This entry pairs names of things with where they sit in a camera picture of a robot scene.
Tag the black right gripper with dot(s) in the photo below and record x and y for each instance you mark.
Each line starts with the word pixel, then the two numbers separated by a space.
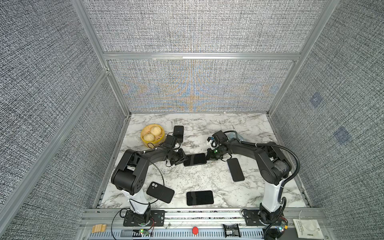
pixel 208 155

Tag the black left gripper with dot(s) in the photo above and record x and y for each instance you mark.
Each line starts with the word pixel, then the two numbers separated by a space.
pixel 183 155

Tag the black phone case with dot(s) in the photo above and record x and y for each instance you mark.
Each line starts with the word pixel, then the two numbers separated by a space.
pixel 179 133
pixel 195 159
pixel 160 192

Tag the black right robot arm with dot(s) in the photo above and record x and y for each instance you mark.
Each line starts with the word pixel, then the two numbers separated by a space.
pixel 273 167

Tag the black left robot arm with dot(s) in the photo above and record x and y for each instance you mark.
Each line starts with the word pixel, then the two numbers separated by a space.
pixel 130 174

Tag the light blue phone case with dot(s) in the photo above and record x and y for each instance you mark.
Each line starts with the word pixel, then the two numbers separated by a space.
pixel 234 135

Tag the black phone right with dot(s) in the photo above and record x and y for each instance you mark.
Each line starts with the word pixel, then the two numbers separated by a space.
pixel 235 170

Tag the black phone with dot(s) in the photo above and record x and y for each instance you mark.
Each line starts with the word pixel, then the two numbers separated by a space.
pixel 197 198
pixel 235 170

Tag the black phone front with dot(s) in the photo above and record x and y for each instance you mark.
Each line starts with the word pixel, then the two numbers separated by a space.
pixel 197 198

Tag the yellow bamboo steamer basket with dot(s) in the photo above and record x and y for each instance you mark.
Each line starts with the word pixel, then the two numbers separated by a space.
pixel 159 139

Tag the right steamed bun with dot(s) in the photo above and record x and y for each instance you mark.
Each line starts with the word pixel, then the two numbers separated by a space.
pixel 156 130

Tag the steamed bun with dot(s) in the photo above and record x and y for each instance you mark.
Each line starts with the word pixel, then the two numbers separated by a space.
pixel 156 130
pixel 149 137

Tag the left steamed bun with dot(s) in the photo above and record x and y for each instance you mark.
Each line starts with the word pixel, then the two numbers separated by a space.
pixel 149 137

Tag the red emergency button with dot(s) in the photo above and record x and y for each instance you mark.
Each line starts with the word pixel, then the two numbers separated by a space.
pixel 195 230

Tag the small black electronics box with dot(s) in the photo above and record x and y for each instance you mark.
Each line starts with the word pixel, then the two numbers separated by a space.
pixel 232 231

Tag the wooden clips stack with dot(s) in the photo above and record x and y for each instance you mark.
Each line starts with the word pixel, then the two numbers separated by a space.
pixel 99 228

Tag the white paper label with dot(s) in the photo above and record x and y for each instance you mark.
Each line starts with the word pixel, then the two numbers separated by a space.
pixel 308 229

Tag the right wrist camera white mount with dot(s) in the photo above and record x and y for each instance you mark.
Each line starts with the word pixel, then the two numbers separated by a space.
pixel 217 139

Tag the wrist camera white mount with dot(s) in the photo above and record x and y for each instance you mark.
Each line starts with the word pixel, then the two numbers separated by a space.
pixel 171 142
pixel 217 139

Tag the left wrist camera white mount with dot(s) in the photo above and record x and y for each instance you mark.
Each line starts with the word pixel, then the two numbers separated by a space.
pixel 171 142

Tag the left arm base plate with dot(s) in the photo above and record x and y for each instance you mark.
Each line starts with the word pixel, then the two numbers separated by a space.
pixel 150 218

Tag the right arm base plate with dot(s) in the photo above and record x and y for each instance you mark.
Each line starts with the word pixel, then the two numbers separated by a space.
pixel 255 218

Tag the aluminium front rail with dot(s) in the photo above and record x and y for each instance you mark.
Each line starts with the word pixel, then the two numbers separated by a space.
pixel 178 225

